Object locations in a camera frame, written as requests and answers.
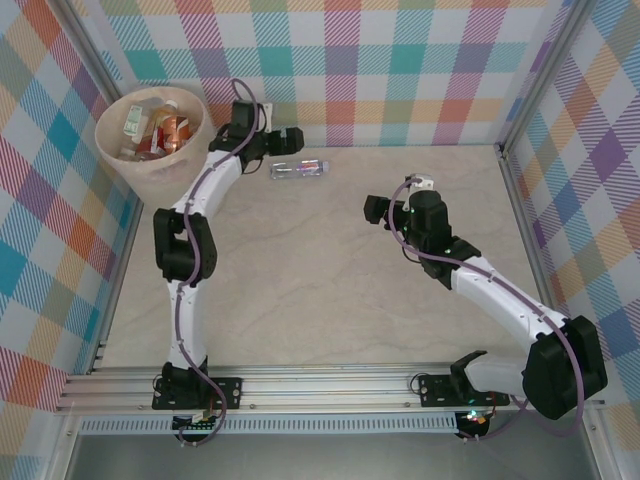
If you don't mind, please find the long clear bottle blue cap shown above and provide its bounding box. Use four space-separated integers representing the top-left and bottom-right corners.
269 158 332 181

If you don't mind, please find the orange label bottle tan cap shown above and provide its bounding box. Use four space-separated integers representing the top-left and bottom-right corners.
147 99 181 152

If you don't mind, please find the green label packet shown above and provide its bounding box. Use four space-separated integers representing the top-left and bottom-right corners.
123 103 145 137

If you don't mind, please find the beige plastic bin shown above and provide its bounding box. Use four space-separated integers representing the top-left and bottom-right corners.
94 85 211 204

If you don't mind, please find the black right controller board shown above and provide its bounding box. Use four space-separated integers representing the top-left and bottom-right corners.
455 408 494 441

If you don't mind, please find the black controller board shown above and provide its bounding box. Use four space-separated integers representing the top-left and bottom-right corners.
455 408 494 441
171 410 222 435

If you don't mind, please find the grey metal panel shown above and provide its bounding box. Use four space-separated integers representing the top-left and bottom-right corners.
64 432 601 480

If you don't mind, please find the black left controller board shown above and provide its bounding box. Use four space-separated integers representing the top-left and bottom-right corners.
171 410 222 435

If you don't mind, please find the aluminium side rail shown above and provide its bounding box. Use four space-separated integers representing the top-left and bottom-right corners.
87 197 146 374
497 143 571 321

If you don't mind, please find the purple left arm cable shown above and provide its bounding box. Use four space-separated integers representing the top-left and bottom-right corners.
172 78 266 447

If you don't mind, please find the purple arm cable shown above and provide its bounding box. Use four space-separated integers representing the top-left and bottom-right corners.
392 177 586 444
172 78 266 447

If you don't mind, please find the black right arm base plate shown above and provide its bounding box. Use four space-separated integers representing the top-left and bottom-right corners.
417 372 511 409

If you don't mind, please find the aluminium corner post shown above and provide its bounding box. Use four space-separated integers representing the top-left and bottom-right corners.
497 0 594 151
52 0 126 109

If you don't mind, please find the aluminium mounting rail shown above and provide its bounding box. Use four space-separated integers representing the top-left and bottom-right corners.
54 363 606 415

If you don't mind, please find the white slotted cable duct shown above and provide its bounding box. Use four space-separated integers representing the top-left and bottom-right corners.
78 412 460 436

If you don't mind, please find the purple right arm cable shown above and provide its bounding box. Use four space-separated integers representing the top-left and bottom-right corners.
392 177 586 444

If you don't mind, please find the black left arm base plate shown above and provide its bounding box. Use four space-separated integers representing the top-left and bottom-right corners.
152 375 245 412

